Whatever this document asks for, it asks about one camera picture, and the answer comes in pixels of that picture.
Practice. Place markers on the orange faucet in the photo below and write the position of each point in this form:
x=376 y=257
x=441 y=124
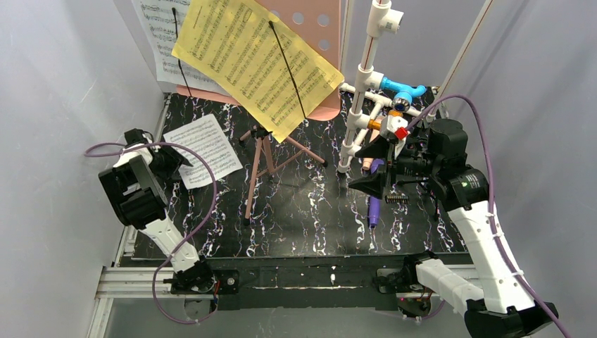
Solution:
x=378 y=123

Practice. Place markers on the sheet music pages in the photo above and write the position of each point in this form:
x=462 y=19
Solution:
x=205 y=137

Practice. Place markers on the small black comb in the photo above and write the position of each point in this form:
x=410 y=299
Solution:
x=396 y=199

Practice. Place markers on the yellow sheet music page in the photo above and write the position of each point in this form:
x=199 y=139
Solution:
x=256 y=60

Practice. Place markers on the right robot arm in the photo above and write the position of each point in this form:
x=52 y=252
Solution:
x=499 y=306

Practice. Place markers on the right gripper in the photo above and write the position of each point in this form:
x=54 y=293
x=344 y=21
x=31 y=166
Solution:
x=391 y=169

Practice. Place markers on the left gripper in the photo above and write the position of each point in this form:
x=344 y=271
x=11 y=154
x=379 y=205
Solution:
x=165 y=159

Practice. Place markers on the pink microphone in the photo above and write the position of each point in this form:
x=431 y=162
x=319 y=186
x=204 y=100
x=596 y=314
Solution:
x=376 y=150

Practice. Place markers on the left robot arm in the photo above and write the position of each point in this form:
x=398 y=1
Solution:
x=133 y=188

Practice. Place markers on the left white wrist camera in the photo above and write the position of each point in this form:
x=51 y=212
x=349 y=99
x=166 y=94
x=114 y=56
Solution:
x=130 y=152

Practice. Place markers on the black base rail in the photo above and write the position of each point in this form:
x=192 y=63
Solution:
x=266 y=282

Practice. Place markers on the purple microphone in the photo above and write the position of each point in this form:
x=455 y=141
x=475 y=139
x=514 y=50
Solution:
x=374 y=204

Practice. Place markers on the pink music stand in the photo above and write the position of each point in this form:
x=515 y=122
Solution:
x=289 y=93

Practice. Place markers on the white pvc pipe frame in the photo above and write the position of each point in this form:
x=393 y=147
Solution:
x=382 y=18

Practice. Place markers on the blue faucet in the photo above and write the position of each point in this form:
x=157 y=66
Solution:
x=404 y=94

